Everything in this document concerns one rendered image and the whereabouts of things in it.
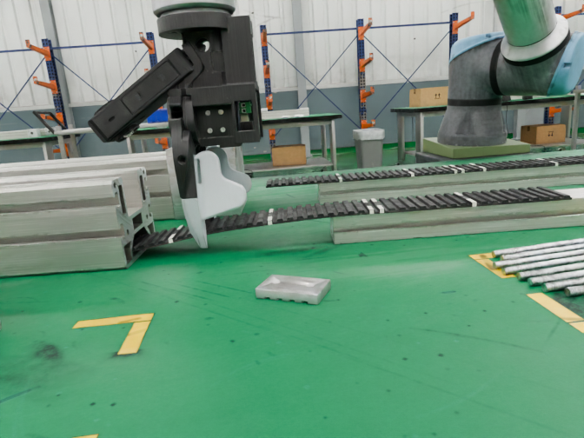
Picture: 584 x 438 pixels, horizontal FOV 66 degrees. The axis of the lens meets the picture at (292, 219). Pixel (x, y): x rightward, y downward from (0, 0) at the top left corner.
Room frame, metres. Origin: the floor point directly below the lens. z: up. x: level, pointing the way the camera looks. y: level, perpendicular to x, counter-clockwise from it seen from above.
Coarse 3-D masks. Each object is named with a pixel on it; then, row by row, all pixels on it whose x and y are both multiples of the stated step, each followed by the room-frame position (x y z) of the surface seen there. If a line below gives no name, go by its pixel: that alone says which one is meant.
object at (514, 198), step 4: (492, 192) 0.46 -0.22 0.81; (496, 192) 0.46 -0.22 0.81; (500, 192) 0.45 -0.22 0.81; (504, 192) 0.46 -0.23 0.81; (508, 192) 0.45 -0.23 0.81; (512, 192) 0.45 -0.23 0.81; (504, 196) 0.44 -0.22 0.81; (508, 196) 0.43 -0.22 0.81; (512, 196) 0.43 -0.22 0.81; (516, 196) 0.43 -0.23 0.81; (520, 196) 0.43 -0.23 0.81; (524, 196) 0.43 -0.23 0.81; (508, 200) 0.43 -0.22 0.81; (512, 200) 0.42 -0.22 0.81; (516, 200) 0.42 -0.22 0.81; (520, 200) 0.42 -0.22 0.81; (524, 200) 0.42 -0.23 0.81; (528, 200) 0.42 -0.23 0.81
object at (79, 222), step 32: (0, 192) 0.40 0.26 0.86; (32, 192) 0.40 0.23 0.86; (64, 192) 0.40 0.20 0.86; (96, 192) 0.40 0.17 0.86; (128, 192) 0.47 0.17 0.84; (0, 224) 0.40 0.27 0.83; (32, 224) 0.40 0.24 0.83; (64, 224) 0.40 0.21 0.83; (96, 224) 0.40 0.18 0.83; (128, 224) 0.42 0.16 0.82; (0, 256) 0.40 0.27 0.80; (32, 256) 0.40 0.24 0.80; (64, 256) 0.40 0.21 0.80; (96, 256) 0.40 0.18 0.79; (128, 256) 0.42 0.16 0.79
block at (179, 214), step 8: (168, 152) 0.59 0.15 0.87; (232, 152) 0.59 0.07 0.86; (240, 152) 0.66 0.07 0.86; (168, 160) 0.59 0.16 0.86; (232, 160) 0.59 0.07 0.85; (240, 160) 0.65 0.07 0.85; (168, 168) 0.59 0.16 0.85; (232, 168) 0.59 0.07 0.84; (240, 168) 0.64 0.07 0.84; (176, 184) 0.59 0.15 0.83; (176, 192) 0.59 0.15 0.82; (176, 200) 0.59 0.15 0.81; (176, 208) 0.59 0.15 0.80; (240, 208) 0.59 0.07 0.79; (176, 216) 0.59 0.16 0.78; (184, 216) 0.59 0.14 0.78
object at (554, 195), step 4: (528, 188) 0.47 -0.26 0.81; (532, 188) 0.46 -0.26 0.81; (536, 188) 0.47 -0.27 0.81; (540, 188) 0.46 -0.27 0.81; (544, 188) 0.46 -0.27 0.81; (540, 192) 0.44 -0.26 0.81; (544, 192) 0.44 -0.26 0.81; (548, 192) 0.44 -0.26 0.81; (552, 192) 0.44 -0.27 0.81; (556, 192) 0.43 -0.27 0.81; (560, 192) 0.43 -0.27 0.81; (552, 196) 0.42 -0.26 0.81; (556, 196) 0.42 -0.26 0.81; (560, 196) 0.43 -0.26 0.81; (564, 196) 0.42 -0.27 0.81; (568, 196) 0.42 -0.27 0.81; (552, 200) 0.42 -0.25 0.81; (556, 200) 0.42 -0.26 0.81; (560, 200) 0.42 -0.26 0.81
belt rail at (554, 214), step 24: (576, 192) 0.45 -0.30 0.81; (360, 216) 0.43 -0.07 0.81; (384, 216) 0.43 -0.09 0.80; (408, 216) 0.43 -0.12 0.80; (432, 216) 0.43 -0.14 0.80; (456, 216) 0.43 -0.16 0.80; (480, 216) 0.43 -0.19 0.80; (504, 216) 0.43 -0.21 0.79; (528, 216) 0.43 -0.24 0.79; (552, 216) 0.43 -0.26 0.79; (576, 216) 0.43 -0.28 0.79; (336, 240) 0.43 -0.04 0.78; (360, 240) 0.43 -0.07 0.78; (384, 240) 0.43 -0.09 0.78
